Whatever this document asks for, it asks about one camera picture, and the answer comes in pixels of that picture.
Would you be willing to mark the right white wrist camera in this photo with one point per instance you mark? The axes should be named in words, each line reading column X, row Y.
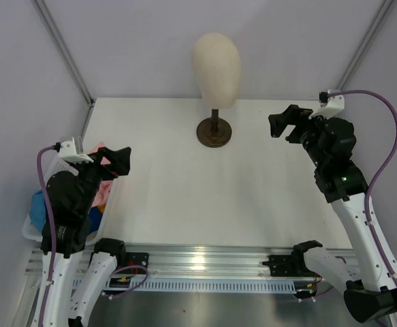
column 329, row 105

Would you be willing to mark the left aluminium corner post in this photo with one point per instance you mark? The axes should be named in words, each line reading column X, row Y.
column 62, row 48

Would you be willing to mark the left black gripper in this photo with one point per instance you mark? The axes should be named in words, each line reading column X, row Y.
column 119, row 159

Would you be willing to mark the yellow hat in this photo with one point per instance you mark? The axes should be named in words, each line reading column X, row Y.
column 101, row 208

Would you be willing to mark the aluminium mounting rail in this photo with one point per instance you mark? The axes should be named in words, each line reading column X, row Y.
column 192, row 262

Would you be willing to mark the light blue hat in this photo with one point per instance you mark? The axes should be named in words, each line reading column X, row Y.
column 37, row 212

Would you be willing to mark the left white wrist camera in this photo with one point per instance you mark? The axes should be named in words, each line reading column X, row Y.
column 71, row 151

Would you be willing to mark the white slotted cable duct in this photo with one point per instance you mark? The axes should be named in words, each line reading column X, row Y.
column 217, row 286

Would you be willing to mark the right aluminium corner post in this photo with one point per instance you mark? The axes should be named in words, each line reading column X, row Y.
column 385, row 9

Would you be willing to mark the dark round wooden stand base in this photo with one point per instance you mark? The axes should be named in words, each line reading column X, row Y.
column 214, row 132

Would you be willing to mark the pink bucket hat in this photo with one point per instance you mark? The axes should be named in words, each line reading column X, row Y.
column 101, row 197

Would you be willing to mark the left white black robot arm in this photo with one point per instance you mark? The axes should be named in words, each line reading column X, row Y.
column 58, row 303

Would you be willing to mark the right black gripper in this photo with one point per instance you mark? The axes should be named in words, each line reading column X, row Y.
column 293, row 116

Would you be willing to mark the white plastic basket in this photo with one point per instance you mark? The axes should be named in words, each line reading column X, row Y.
column 71, row 201

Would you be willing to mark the cream mannequin head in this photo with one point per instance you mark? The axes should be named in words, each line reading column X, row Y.
column 217, row 69

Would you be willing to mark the aluminium corner post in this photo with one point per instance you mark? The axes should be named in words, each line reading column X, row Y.
column 385, row 9
column 62, row 48

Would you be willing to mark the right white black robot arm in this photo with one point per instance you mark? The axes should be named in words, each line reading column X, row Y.
column 369, row 291

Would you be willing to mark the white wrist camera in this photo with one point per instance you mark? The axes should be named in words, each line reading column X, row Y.
column 329, row 105
column 71, row 151

